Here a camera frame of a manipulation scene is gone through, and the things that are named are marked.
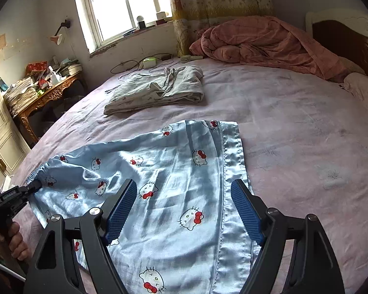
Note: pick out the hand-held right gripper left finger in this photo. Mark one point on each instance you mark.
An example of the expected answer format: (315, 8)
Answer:
(121, 211)

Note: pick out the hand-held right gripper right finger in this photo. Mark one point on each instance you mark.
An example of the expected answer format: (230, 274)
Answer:
(247, 213)

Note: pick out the tree-print curtain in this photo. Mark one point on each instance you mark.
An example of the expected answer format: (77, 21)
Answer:
(217, 0)

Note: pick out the person's left hand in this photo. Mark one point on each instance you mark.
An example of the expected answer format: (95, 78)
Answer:
(17, 242)

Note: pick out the pink wall lamp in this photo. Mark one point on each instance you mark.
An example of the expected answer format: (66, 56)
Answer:
(57, 39)

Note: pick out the white bottle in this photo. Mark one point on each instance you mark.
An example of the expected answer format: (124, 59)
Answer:
(54, 78)

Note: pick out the globe lamp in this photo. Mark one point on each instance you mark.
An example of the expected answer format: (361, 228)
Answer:
(141, 20)

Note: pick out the small white fan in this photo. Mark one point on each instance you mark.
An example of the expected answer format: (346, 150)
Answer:
(186, 58)

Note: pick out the carved wooden desk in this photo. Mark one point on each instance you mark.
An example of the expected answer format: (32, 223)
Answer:
(49, 93)

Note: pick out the pink quilt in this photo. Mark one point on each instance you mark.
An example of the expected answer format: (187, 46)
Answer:
(263, 43)

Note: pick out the red box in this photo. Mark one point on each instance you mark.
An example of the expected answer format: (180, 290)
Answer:
(36, 66)

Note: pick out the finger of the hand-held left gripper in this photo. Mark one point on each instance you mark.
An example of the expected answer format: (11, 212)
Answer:
(30, 188)

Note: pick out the grey folded garment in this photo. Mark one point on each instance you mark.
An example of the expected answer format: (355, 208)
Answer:
(147, 95)

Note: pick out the bed with pink floral sheet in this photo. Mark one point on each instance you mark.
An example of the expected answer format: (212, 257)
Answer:
(294, 128)

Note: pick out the dark flat book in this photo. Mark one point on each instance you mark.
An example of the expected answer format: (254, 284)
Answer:
(129, 32)

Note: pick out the pink pillow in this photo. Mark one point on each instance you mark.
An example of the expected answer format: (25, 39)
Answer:
(362, 87)

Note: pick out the stack of papers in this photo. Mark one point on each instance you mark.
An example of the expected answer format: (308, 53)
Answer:
(20, 95)

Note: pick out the white cabinet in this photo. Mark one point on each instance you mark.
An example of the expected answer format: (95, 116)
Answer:
(0, 128)

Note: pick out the white-framed window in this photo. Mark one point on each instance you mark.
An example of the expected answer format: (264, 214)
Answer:
(116, 6)

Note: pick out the stack of books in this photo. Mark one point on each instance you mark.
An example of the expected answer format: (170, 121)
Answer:
(72, 67)

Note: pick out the small white box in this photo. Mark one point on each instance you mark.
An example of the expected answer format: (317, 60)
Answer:
(162, 16)

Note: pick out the teal object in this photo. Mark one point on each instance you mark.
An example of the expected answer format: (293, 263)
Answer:
(2, 85)

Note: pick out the green and white box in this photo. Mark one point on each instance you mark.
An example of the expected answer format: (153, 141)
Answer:
(150, 62)

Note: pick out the blue cat-print satin pants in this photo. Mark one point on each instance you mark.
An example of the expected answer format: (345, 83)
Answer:
(171, 183)

